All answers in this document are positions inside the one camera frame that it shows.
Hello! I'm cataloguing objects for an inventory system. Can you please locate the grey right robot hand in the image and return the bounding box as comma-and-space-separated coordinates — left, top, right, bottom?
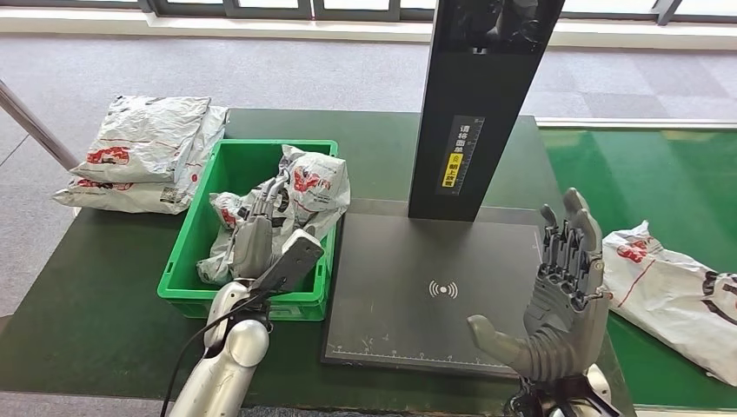
467, 187, 612, 384

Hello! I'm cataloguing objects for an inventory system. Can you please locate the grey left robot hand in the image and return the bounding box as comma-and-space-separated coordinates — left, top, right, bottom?
229, 175, 292, 283

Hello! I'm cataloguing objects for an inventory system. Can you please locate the white red-print parcel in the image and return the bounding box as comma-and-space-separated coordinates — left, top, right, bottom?
279, 144, 351, 243

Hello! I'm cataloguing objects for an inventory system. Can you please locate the large white black-print parcel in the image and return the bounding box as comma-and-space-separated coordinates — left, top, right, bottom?
601, 221, 737, 387

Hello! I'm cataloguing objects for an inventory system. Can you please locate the white poly mailer parcel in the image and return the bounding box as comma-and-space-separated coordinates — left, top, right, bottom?
71, 95, 213, 184
53, 106, 230, 215

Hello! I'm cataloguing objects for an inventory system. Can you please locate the black inbound scanner machine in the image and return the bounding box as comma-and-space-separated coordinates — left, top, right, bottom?
321, 0, 568, 381

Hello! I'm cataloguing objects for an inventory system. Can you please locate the green plastic crate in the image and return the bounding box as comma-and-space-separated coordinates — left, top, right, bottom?
156, 139, 341, 321

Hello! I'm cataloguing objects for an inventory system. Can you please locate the dark green table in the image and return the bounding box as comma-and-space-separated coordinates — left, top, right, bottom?
0, 109, 634, 417

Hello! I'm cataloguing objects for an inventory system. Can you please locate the yellow black scanner label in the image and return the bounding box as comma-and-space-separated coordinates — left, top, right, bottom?
435, 116, 487, 197

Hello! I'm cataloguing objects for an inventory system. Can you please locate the silver metal pole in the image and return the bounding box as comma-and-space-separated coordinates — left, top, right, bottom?
0, 79, 81, 173

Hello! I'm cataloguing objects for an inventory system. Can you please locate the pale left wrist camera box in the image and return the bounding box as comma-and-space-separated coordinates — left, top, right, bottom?
250, 228, 325, 295

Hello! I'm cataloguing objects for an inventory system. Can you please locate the silver conveyor edge rail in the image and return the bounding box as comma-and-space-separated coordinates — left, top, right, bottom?
534, 119, 737, 132

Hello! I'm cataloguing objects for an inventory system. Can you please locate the dark window frame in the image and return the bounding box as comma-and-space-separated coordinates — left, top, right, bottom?
0, 0, 737, 29

